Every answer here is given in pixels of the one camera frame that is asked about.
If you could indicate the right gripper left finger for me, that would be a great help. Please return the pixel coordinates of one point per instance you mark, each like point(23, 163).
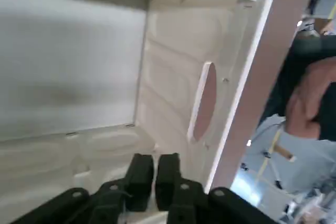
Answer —
point(110, 203)

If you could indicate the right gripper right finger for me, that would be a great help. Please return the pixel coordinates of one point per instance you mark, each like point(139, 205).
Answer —
point(194, 205)

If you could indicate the white folding storage box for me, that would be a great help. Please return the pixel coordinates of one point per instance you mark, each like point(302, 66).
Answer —
point(78, 64)

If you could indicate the person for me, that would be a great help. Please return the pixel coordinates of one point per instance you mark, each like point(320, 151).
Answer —
point(302, 98)

